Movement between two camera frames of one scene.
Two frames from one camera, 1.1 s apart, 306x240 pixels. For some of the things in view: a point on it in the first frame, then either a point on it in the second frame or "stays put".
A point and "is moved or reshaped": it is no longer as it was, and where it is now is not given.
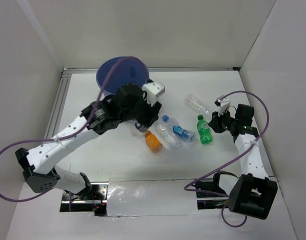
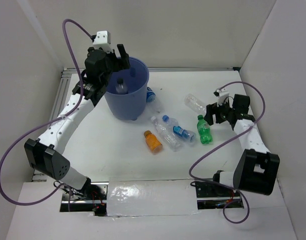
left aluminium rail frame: (63, 86) stays put
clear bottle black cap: (140, 127) is moved or reshaped
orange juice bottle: (153, 142) stays put
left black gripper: (149, 118) → (124, 64)
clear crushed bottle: (196, 103) stays put
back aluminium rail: (79, 69) stays put
